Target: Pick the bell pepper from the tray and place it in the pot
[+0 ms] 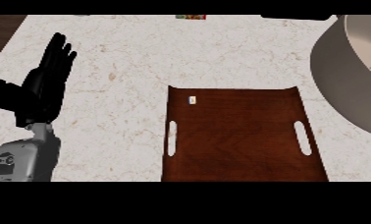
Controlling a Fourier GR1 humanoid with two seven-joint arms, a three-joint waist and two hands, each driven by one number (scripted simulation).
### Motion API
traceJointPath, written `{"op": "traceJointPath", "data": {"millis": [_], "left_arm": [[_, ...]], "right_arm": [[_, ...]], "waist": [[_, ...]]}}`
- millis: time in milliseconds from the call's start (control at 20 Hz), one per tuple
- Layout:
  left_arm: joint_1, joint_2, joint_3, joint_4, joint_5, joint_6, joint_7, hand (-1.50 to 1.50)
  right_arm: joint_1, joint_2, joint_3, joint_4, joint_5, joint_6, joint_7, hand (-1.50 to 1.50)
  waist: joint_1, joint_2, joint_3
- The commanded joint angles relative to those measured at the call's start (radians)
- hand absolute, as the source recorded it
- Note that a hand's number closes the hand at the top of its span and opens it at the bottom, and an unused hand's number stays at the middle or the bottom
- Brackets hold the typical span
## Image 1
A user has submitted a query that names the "brown wooden tray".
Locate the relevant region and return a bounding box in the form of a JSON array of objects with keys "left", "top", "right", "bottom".
[{"left": 160, "top": 84, "right": 330, "bottom": 183}]

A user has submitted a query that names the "black appliance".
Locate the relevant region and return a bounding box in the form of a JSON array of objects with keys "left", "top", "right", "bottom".
[{"left": 260, "top": 14, "right": 333, "bottom": 22}]

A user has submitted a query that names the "large grey pot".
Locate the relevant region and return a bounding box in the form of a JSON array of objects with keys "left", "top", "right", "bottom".
[{"left": 310, "top": 15, "right": 371, "bottom": 138}]

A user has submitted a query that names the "red green packet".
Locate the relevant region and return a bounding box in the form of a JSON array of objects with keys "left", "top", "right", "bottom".
[{"left": 174, "top": 14, "right": 208, "bottom": 21}]

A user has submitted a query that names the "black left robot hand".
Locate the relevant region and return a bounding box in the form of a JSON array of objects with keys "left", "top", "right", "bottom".
[{"left": 0, "top": 31, "right": 79, "bottom": 129}]

